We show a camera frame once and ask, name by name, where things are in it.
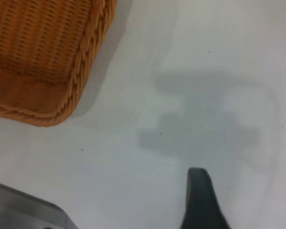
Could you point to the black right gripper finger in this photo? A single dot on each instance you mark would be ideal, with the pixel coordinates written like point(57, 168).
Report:
point(200, 205)

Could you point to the orange woven wicker basket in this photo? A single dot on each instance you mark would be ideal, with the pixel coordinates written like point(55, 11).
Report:
point(38, 47)

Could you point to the grey metal plate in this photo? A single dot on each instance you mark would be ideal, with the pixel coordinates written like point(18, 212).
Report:
point(19, 210)

